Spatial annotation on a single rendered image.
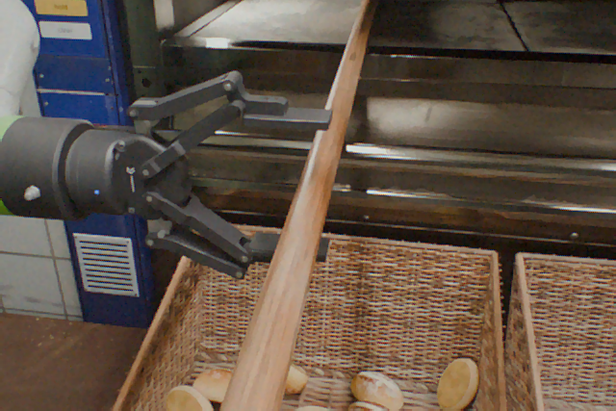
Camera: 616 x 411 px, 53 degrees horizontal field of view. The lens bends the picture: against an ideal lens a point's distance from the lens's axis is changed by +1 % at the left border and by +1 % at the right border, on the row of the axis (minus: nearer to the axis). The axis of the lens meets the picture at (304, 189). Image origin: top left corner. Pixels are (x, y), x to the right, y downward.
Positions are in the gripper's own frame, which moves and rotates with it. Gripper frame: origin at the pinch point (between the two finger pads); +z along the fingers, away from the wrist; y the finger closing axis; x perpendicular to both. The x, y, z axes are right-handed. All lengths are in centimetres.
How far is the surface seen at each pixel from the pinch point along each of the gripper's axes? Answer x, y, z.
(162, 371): -27, 50, -29
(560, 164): -15.0, 2.9, 23.8
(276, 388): 23.2, 0.1, 1.7
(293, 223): 7.4, -0.6, -0.2
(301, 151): -15.1, 3.4, -3.3
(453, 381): -37, 55, 20
